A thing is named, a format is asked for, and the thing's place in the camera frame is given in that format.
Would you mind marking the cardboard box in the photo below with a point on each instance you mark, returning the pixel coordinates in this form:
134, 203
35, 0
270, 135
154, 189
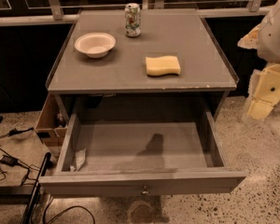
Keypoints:
50, 132

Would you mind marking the grey cabinet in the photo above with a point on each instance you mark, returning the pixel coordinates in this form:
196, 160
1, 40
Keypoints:
178, 32

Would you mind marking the black power adapter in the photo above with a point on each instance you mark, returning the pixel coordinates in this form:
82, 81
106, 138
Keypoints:
9, 161

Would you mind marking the metal railing frame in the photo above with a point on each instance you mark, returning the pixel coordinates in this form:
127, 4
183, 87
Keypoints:
124, 3

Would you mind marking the yellow sponge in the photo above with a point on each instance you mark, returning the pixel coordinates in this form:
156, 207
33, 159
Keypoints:
161, 66

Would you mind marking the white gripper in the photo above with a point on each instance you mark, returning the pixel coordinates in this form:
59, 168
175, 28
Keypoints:
275, 37

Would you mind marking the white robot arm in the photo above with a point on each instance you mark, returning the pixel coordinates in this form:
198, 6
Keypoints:
269, 45

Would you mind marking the green white soda can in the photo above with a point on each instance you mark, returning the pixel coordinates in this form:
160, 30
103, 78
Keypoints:
133, 18

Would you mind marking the white bowl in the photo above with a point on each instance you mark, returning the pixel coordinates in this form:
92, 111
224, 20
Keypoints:
95, 45

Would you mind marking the open grey top drawer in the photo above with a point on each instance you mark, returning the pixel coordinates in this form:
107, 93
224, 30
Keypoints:
122, 156

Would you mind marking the black pole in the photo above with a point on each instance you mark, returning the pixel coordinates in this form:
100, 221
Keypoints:
35, 190

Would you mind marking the crumpled paper scrap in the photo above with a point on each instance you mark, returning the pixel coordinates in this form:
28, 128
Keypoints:
79, 160

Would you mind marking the metal drawer knob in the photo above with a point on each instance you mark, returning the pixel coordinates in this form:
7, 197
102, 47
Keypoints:
145, 191

